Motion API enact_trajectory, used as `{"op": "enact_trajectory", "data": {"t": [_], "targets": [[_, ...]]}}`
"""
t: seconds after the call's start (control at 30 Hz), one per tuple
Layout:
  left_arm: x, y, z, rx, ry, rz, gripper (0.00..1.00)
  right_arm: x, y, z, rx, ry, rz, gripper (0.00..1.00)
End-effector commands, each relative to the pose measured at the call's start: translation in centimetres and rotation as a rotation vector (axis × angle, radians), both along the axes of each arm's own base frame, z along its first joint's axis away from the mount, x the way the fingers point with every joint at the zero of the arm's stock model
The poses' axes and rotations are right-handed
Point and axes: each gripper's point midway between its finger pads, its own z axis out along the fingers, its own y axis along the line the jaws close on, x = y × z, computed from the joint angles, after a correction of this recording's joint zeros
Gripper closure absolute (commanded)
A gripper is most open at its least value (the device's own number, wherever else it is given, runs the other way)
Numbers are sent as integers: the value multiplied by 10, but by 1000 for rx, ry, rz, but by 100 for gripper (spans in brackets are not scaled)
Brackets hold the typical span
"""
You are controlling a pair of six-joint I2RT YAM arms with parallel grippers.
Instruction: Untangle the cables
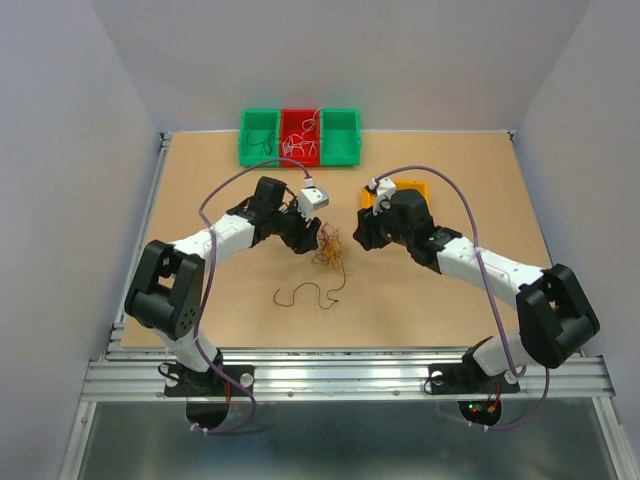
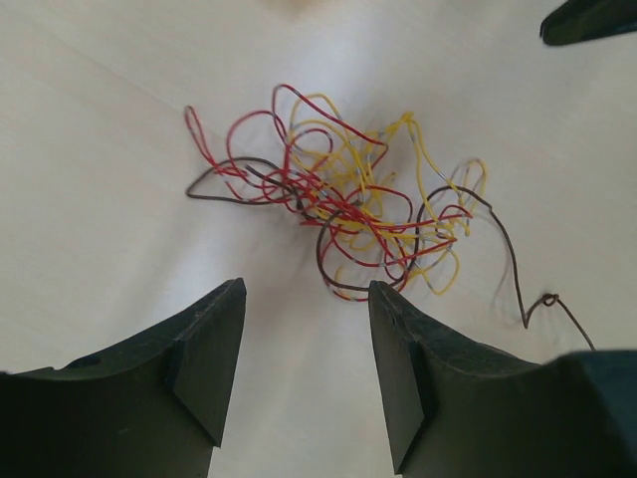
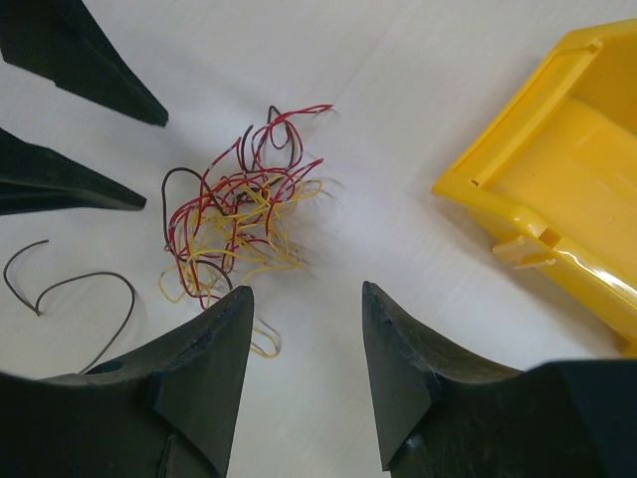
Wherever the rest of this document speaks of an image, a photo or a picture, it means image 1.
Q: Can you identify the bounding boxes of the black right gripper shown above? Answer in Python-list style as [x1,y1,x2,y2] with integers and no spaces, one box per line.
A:
[350,195,413,251]

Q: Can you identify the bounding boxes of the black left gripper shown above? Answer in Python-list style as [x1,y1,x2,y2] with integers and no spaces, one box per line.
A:
[270,197,321,255]

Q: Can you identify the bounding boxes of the white wire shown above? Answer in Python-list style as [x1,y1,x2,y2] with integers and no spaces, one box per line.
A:
[282,137,321,159]
[283,107,326,151]

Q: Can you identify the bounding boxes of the dark brown wire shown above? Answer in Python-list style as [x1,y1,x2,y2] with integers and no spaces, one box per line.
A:
[245,129,277,157]

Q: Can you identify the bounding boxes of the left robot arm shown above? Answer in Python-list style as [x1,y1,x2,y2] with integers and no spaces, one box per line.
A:
[124,176,329,394]

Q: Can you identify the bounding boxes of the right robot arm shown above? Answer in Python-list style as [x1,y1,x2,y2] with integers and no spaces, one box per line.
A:
[353,187,600,390]

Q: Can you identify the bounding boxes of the yellow plastic bin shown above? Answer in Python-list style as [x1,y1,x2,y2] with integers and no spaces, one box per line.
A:
[360,178,429,209]

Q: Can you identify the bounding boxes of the right green plastic bin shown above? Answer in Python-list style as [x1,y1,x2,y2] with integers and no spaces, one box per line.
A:
[320,108,362,168]

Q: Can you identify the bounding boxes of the green plastic bin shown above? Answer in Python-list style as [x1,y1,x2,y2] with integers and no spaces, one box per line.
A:
[237,108,281,167]
[320,108,362,168]

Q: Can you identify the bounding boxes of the red plastic bin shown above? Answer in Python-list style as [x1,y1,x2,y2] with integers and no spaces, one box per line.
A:
[280,109,320,167]

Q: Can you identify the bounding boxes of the left green plastic bin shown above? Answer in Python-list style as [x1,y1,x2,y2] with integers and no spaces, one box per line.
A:
[237,108,281,167]

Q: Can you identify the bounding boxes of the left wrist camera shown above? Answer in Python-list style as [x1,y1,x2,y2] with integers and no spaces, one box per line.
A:
[296,187,329,220]

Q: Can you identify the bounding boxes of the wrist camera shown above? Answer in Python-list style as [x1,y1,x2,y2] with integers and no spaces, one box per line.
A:
[296,187,329,220]
[367,177,396,215]

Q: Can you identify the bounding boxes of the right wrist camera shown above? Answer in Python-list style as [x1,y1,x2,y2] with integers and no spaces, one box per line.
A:
[367,177,396,215]

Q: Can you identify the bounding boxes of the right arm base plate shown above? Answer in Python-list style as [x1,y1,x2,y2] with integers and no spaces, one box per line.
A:
[422,362,520,395]

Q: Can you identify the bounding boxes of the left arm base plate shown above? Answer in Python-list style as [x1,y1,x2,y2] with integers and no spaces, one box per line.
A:
[157,362,244,398]

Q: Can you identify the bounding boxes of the aluminium rail frame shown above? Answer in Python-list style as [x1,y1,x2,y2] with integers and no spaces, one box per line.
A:
[55,130,640,480]

